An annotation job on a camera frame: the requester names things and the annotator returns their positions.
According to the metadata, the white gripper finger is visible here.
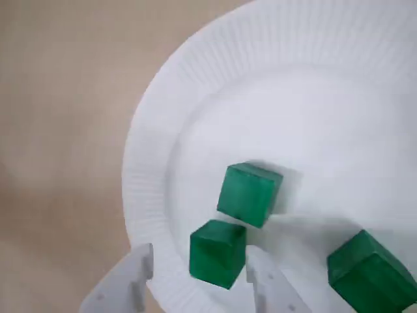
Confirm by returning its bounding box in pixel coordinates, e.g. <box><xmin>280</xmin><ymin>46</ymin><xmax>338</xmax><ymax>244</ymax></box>
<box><xmin>246</xmin><ymin>252</ymin><xmax>313</xmax><ymax>313</ymax></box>
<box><xmin>79</xmin><ymin>243</ymin><xmax>154</xmax><ymax>313</ymax></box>

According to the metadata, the white paper plate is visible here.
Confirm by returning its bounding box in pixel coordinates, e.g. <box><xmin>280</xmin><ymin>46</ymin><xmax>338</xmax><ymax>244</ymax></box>
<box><xmin>121</xmin><ymin>0</ymin><xmax>417</xmax><ymax>313</ymax></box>

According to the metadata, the green cube block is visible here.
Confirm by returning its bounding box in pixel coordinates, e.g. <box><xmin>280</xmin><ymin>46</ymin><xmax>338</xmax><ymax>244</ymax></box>
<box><xmin>189</xmin><ymin>218</ymin><xmax>248</xmax><ymax>290</ymax></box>
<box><xmin>326</xmin><ymin>229</ymin><xmax>417</xmax><ymax>313</ymax></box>
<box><xmin>216</xmin><ymin>162</ymin><xmax>284</xmax><ymax>229</ymax></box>

